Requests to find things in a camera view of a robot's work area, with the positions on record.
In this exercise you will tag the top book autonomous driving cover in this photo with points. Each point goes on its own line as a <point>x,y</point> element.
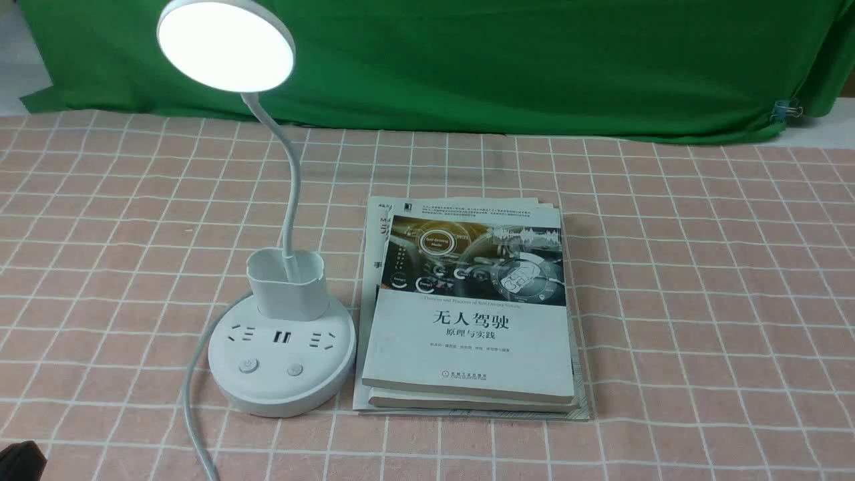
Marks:
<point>467,334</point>

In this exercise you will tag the metal binder clip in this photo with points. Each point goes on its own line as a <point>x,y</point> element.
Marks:
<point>786,109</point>

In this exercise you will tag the white desk lamp with socket base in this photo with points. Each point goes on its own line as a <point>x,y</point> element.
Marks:
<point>288,345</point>

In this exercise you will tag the green backdrop cloth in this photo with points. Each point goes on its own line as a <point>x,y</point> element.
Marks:
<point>676,72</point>

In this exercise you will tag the dark object at bottom-left corner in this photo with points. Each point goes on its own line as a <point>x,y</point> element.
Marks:
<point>22,461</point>

